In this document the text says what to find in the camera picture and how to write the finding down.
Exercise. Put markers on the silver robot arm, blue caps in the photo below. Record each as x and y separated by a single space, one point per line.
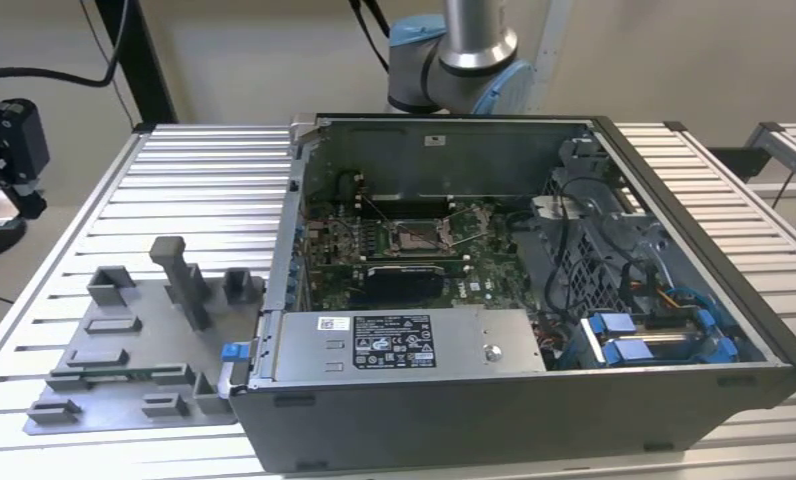
479 30

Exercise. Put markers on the CPU socket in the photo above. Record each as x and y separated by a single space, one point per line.
415 243

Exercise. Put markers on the black RAM slot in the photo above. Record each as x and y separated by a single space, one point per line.
405 201
412 257

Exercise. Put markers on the black heatsink block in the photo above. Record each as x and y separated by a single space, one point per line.
405 285

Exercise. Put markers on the green motherboard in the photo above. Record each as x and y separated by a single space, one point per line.
492 260

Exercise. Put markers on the silver power supply unit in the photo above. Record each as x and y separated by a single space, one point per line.
305 350

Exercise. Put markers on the perforated metal drive cage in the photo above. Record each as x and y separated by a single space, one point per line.
572 272

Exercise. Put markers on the blue case latch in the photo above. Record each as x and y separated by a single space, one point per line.
235 351

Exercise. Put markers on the blue disk carrier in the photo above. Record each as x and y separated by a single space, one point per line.
719 340
628 351
612 322

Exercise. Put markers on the black open PC case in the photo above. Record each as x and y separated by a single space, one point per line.
439 430

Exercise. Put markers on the pale metal upright profile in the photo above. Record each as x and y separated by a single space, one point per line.
552 50

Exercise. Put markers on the grey plastic parts rack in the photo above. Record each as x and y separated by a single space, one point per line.
139 400

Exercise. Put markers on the green RAM stick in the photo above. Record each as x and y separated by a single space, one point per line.
105 373

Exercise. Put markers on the black device on round stand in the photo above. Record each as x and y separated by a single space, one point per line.
21 140

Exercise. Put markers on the black upright post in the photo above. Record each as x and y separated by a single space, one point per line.
145 65

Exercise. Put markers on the black table bracket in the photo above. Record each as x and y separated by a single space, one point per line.
739 162

